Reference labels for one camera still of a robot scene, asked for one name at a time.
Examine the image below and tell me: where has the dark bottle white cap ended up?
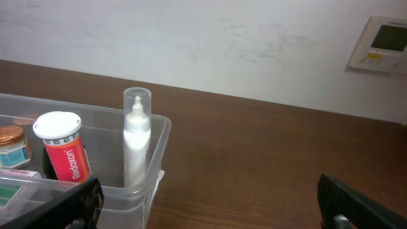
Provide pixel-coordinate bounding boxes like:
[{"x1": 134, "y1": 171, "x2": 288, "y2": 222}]
[{"x1": 42, "y1": 144, "x2": 91, "y2": 183}]

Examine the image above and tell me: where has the wall poster corner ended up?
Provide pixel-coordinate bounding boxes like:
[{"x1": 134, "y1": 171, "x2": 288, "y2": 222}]
[{"x1": 347, "y1": 17, "x2": 406, "y2": 76}]

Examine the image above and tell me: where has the orange tube white cap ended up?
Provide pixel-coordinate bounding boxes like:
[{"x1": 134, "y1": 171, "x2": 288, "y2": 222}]
[{"x1": 33, "y1": 111, "x2": 92, "y2": 183}]

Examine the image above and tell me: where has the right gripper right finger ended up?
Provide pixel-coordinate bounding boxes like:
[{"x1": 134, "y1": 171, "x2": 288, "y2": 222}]
[{"x1": 317, "y1": 174, "x2": 406, "y2": 229}]

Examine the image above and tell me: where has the white green medicine box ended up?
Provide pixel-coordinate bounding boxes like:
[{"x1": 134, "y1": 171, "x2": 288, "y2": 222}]
[{"x1": 1, "y1": 169, "x2": 42, "y2": 213}]

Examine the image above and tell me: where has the clear plastic container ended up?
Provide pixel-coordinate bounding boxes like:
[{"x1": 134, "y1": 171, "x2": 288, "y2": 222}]
[{"x1": 1, "y1": 94, "x2": 171, "y2": 228}]

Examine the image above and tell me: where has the small jar gold lid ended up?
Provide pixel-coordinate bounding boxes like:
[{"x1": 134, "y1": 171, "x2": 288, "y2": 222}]
[{"x1": 1, "y1": 125, "x2": 31, "y2": 169}]

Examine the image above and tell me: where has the white spray bottle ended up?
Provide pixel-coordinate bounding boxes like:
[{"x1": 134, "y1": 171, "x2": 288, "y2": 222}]
[{"x1": 123, "y1": 87, "x2": 151, "y2": 188}]

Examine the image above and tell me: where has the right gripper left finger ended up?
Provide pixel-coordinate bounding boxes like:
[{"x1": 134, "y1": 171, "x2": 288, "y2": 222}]
[{"x1": 1, "y1": 178, "x2": 104, "y2": 229}]

